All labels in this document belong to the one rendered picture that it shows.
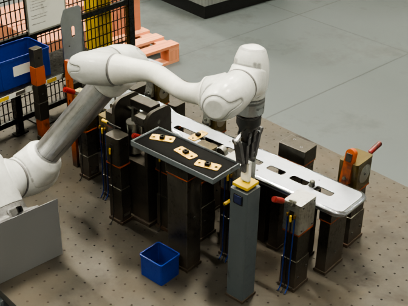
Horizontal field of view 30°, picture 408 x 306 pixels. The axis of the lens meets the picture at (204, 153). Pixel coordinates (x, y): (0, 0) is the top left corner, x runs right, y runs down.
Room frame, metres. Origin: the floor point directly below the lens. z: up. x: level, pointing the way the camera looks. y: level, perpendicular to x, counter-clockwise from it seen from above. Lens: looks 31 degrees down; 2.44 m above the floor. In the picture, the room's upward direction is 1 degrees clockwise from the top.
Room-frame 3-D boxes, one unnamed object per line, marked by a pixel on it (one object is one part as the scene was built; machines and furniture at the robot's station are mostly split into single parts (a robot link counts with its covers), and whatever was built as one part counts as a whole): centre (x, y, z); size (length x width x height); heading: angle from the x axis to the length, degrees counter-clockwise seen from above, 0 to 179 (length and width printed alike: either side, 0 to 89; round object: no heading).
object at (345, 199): (2.57, 0.00, 1.00); 1.38 x 0.22 x 0.02; 50
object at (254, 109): (2.00, -0.13, 1.43); 0.09 x 0.09 x 0.06
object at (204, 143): (2.34, 0.02, 0.89); 0.12 x 0.08 x 0.38; 140
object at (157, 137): (2.26, 0.14, 1.17); 0.08 x 0.04 x 0.01; 75
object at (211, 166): (2.09, -0.01, 1.17); 0.08 x 0.04 x 0.01; 65
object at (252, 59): (1.99, -0.13, 1.54); 0.13 x 0.11 x 0.16; 153
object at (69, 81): (2.82, 0.56, 0.95); 0.03 x 0.01 x 0.50; 50
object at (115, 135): (2.42, 0.33, 0.89); 0.09 x 0.08 x 0.38; 140
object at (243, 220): (2.00, -0.13, 0.92); 0.08 x 0.08 x 0.44; 50
